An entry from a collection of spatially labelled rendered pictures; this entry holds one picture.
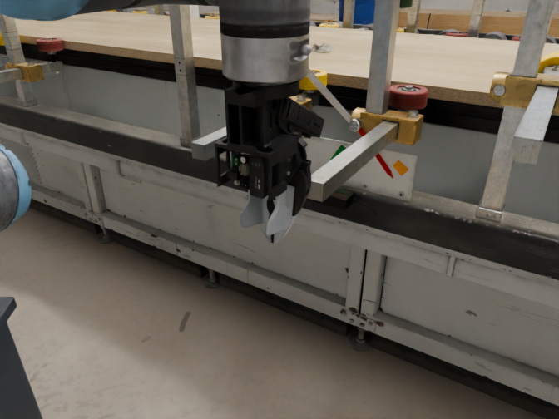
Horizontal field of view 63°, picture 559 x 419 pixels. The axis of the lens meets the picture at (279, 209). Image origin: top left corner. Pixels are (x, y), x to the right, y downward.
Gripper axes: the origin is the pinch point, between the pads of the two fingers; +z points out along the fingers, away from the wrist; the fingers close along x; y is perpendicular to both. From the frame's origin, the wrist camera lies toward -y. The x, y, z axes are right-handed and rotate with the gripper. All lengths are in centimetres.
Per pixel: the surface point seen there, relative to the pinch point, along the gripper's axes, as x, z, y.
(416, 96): 3.8, -7.3, -48.3
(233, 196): -41, 26, -46
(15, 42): -126, -7, -48
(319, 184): 1.2, -2.9, -9.9
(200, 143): -24.1, -2.8, -14.7
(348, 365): -8, 83, -58
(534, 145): 26.2, -12.6, -13.2
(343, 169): 2.0, -2.9, -16.9
